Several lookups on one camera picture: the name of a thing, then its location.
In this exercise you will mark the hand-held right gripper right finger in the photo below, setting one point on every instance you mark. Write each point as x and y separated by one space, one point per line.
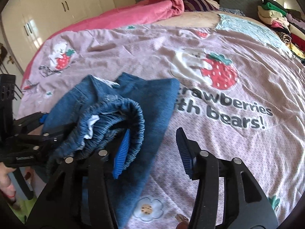
184 149

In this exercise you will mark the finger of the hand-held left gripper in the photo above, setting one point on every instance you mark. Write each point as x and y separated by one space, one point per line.
28 120
23 143

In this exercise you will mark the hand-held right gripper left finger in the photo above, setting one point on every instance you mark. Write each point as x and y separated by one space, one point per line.
122 156

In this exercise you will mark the blue denim pants lace trim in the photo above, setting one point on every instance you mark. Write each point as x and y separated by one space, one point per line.
152 100

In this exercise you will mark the person's left hand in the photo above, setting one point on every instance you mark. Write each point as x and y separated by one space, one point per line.
6 179

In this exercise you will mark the pink strawberry printed blanket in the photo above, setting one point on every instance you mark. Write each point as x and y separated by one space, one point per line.
238 148

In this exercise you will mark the cream wardrobe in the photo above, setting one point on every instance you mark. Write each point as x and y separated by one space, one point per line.
59 4

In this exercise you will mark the pink quilt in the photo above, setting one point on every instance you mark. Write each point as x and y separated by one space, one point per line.
119 16

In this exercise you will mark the purple striped pillow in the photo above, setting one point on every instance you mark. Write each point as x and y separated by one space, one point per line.
197 2

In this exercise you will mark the pile of folded clothes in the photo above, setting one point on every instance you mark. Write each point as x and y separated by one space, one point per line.
286 26

